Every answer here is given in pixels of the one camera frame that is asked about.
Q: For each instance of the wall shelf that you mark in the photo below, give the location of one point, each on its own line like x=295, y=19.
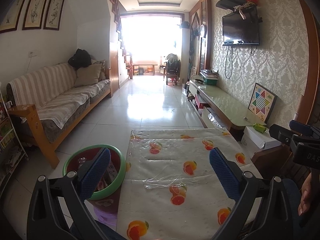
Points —
x=229, y=4

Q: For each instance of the green red trash bin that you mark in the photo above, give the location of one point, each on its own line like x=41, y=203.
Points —
x=105, y=177

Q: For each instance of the chinese checkers board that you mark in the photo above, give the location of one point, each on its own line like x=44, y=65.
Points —
x=262, y=102

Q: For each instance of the long tv cabinet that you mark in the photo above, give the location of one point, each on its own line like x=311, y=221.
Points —
x=231, y=112

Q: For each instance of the green snack packet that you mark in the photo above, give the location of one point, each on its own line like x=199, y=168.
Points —
x=259, y=128

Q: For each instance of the wall clock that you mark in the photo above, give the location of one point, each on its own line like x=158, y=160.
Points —
x=203, y=31

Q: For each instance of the framed picture middle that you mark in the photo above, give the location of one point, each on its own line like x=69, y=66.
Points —
x=34, y=15

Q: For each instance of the clear plastic bottle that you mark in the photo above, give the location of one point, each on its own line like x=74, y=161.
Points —
x=82, y=162

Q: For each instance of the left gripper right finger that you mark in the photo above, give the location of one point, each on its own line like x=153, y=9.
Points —
x=273, y=217

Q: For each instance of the right hand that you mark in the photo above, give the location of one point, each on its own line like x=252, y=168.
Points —
x=304, y=205

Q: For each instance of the green box on cabinet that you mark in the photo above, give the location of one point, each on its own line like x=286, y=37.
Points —
x=209, y=80

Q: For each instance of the striped wooden sofa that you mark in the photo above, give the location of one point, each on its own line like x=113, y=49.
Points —
x=46, y=106

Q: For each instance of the white cardboard box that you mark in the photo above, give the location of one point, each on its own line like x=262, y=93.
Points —
x=255, y=141

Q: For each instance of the wooden table far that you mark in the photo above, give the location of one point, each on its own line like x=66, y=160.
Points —
x=144, y=69

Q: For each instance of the wall mounted television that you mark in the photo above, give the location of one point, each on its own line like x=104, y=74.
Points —
x=241, y=28

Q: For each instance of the framed picture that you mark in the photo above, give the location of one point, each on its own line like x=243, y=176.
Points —
x=53, y=15
x=34, y=15
x=11, y=19

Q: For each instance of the book rack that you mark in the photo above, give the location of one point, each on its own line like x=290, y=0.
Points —
x=12, y=151

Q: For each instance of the framed picture left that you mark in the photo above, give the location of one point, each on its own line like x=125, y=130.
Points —
x=11, y=19

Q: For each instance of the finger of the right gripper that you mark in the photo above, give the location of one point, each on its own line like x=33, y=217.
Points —
x=282, y=134
x=300, y=128

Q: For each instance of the framed picture right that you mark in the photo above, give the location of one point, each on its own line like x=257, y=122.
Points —
x=53, y=15

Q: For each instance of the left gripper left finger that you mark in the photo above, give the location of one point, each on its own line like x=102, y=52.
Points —
x=57, y=209

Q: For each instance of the fruit print tablecloth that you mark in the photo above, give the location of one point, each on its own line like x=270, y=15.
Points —
x=170, y=190

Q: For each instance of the beige cushion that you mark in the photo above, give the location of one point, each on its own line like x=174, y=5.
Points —
x=88, y=76

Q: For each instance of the black bag on sofa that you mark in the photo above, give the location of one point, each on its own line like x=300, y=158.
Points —
x=81, y=59

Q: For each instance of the pink plastic bag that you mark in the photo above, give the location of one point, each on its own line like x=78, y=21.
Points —
x=106, y=211

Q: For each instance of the wooden chair with clothes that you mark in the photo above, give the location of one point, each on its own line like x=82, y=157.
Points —
x=172, y=69

